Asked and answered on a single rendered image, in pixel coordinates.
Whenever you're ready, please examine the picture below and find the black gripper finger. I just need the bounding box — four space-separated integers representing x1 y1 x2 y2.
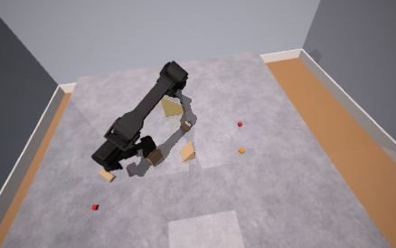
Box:
142 148 153 158
111 162 123 171

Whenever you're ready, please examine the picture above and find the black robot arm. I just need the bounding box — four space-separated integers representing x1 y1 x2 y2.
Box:
91 61 188 167

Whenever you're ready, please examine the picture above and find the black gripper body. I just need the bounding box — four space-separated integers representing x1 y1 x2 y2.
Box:
104 136 156 172

